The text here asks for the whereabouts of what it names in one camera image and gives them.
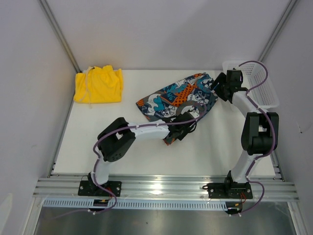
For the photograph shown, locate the patterned blue orange shorts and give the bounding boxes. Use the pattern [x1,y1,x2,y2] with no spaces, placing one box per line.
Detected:
[135,72,219,146]

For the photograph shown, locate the yellow shorts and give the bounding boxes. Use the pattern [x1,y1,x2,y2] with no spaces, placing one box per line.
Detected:
[73,65,124,105]

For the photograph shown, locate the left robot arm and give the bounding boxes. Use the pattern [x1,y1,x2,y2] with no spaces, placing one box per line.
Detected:
[88,111,200,196]

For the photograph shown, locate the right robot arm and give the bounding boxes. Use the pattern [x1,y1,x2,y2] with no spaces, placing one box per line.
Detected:
[211,69,279,198]

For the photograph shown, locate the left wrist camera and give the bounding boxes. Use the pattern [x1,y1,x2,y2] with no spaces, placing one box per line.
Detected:
[187,110,200,118]

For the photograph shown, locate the aluminium mounting rail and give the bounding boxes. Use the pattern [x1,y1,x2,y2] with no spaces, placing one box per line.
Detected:
[33,175,299,202]

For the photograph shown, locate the white slotted cable duct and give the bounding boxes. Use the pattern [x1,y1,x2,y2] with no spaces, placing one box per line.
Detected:
[43,198,236,211]

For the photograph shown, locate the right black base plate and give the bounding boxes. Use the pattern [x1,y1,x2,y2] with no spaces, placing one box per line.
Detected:
[202,183,253,199]

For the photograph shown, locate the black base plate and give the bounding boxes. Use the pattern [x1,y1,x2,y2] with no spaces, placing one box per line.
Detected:
[78,180,122,197]
[202,183,253,199]

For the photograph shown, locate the right aluminium frame post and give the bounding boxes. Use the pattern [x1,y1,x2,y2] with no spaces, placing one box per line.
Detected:
[258,0,300,62]

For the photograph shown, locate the aluminium frame post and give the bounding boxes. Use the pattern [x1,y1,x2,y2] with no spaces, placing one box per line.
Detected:
[258,0,300,62]
[37,0,81,73]

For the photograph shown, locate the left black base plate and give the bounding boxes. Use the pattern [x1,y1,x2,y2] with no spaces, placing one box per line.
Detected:
[78,180,122,197]

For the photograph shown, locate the left aluminium frame post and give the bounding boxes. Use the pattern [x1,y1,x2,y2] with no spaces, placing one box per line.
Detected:
[37,0,81,73]

